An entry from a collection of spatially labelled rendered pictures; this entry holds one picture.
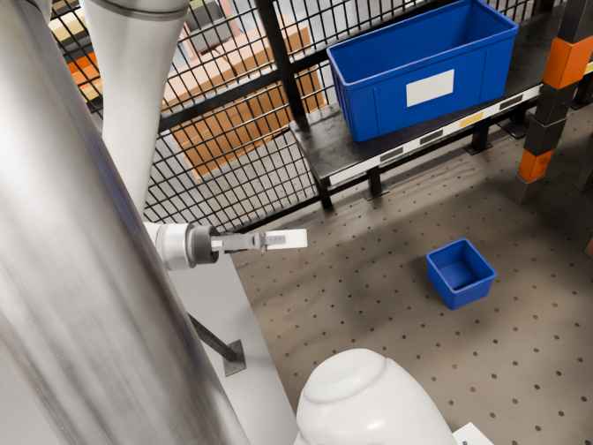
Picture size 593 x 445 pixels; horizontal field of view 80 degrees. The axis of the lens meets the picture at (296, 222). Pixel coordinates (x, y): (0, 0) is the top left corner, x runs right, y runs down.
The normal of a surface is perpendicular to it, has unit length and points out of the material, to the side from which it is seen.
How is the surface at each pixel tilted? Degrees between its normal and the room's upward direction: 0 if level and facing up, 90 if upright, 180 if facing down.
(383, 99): 90
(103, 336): 62
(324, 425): 22
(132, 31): 109
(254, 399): 0
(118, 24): 101
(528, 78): 0
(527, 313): 0
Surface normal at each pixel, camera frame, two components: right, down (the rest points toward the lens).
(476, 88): 0.15, 0.74
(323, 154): -0.26, -0.61
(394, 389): 0.36, -0.69
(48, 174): 0.73, -0.10
